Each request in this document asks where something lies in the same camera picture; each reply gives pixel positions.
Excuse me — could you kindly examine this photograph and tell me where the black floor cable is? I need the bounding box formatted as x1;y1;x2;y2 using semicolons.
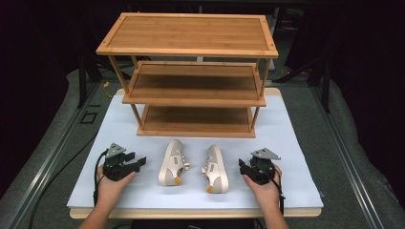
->
28;135;98;229

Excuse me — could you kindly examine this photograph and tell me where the person's left hand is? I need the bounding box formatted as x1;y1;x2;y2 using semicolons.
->
96;165;138;208

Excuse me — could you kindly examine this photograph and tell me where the small yellow floor object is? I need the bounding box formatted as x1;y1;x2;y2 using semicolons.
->
102;81;114;98

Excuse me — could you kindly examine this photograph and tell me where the person's right hand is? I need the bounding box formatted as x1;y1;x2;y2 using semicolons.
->
242;164;283;212

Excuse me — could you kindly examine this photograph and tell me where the beige sneaker with orange heel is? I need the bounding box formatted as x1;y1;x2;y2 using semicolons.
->
158;138;192;187
201;144;230;195

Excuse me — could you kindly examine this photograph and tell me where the grey metal floor rail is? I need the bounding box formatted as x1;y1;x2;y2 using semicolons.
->
0;82;103;229
309;85;387;229

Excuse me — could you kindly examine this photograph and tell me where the black metal stand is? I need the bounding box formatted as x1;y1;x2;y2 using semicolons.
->
77;53;103;109

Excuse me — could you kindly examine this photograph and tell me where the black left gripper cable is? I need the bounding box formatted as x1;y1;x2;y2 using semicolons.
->
93;149;110;206

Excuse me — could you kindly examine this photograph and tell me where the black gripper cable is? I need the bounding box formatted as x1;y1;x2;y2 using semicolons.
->
93;149;110;206
254;161;287;216

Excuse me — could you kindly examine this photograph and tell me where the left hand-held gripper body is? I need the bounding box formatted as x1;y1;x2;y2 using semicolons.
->
101;142;130;182

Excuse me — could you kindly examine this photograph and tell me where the three-tier wooden shoe rack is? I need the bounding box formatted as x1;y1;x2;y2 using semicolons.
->
96;11;280;139

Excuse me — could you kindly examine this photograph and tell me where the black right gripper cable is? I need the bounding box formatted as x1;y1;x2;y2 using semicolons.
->
254;161;287;216

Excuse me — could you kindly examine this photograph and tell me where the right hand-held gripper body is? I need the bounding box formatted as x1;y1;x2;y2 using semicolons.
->
247;147;282;186

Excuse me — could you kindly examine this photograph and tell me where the white table mat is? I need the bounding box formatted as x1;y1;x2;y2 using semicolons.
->
66;93;325;210

